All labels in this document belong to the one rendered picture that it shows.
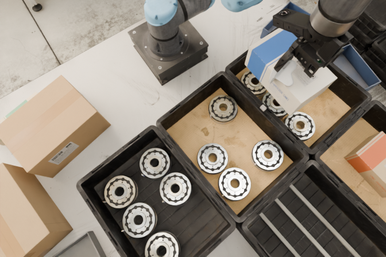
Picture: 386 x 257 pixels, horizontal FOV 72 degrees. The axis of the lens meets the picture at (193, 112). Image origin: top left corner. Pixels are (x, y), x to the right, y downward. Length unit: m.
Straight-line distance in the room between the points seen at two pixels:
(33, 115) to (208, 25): 0.83
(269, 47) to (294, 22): 0.13
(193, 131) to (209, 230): 0.33
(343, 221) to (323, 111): 0.36
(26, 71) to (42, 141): 1.39
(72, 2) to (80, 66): 1.36
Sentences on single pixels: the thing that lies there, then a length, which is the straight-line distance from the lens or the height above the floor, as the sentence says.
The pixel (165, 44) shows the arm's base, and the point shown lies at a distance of 1.06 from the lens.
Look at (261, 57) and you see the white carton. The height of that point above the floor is 1.13.
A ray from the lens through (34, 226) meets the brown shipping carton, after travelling 1.02.
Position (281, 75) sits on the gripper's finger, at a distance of 0.68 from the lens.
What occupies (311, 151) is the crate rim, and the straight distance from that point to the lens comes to 0.88.
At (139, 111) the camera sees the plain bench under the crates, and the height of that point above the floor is 0.70.
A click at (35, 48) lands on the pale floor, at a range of 2.48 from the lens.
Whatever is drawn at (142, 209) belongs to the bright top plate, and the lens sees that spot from 0.89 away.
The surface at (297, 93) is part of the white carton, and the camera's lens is 0.70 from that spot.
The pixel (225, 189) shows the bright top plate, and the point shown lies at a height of 0.86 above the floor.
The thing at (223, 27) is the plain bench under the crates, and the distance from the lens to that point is 1.32.
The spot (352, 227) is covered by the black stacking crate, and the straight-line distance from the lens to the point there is 1.02.
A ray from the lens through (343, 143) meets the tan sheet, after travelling 1.05.
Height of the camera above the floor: 1.73
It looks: 69 degrees down
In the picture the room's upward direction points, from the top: 6 degrees counter-clockwise
